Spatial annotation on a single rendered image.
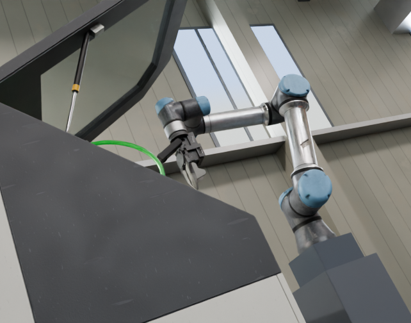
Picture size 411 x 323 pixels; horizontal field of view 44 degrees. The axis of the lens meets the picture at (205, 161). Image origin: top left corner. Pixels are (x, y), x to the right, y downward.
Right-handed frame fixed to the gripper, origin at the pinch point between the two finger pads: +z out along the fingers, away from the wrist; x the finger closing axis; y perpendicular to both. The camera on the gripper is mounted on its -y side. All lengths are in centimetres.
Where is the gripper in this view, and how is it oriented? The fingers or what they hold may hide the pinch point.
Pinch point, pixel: (194, 186)
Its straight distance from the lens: 174.3
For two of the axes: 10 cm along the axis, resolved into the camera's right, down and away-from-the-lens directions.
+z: 3.8, 8.4, -3.9
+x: -2.5, 5.0, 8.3
